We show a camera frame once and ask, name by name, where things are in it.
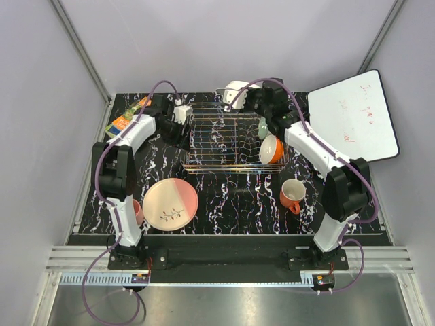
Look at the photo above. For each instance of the pink plastic cup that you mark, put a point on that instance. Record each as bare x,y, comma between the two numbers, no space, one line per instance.
138,212

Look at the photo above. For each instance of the wire dish rack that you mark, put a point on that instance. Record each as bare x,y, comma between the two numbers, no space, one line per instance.
226,142

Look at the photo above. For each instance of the aluminium rail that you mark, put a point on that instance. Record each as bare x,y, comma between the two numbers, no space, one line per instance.
74,263

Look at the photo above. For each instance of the orange mug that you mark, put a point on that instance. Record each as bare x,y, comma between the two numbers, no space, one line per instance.
292,193

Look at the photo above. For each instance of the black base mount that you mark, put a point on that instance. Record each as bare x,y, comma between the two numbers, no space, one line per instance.
205,261

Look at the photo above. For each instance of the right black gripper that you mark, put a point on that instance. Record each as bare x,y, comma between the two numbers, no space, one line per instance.
251,91

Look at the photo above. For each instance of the orange book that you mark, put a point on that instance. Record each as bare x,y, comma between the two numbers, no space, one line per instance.
120,123

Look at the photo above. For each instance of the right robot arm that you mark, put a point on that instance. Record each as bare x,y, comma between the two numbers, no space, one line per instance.
346,189

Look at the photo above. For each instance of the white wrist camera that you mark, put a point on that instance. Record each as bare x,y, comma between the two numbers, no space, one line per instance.
181,113
231,98

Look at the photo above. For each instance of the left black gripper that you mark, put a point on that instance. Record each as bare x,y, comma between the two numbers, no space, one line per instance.
181,141

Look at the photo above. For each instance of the pink beige plate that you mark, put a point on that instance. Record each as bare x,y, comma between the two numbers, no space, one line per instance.
170,204

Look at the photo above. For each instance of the white board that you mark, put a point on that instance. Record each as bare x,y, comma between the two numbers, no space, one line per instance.
353,116

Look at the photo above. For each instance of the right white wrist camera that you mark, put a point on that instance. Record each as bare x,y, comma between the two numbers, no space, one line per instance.
231,98

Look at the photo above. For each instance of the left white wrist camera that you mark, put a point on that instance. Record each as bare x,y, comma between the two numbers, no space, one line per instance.
181,113

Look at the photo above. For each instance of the white orange bowl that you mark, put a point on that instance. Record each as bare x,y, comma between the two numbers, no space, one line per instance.
271,150

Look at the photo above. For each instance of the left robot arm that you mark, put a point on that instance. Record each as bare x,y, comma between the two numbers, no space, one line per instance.
114,174

